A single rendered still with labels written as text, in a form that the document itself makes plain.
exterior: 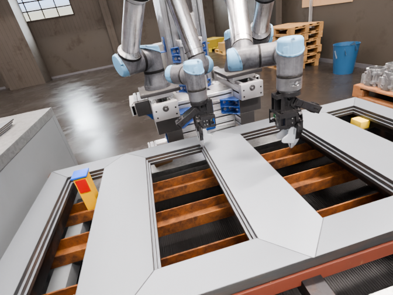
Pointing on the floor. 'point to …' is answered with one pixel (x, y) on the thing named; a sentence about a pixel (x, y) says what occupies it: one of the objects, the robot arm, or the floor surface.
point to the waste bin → (344, 57)
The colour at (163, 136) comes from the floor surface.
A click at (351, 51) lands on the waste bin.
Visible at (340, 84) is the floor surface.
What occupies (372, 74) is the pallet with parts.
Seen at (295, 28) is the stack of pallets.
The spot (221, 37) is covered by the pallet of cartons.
